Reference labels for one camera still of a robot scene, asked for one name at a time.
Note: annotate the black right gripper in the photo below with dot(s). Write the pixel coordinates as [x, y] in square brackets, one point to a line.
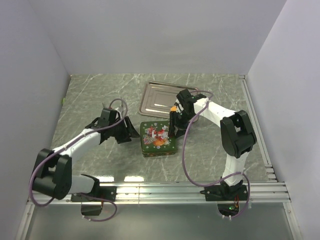
[173, 123]

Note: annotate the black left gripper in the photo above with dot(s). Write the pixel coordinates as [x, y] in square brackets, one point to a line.
[128, 131]

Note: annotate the gold tin lid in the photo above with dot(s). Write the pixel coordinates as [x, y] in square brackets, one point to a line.
[155, 133]

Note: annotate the green christmas cookie tin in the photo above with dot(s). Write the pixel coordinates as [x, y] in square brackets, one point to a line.
[159, 150]

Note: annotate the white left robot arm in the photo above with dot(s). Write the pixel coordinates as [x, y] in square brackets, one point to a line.
[52, 174]

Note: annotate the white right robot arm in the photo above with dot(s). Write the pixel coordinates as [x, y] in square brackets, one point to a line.
[237, 137]

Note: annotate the silver metal tray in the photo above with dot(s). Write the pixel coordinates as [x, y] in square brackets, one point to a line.
[158, 98]

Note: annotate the aluminium mounting rail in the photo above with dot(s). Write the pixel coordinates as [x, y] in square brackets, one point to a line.
[139, 193]

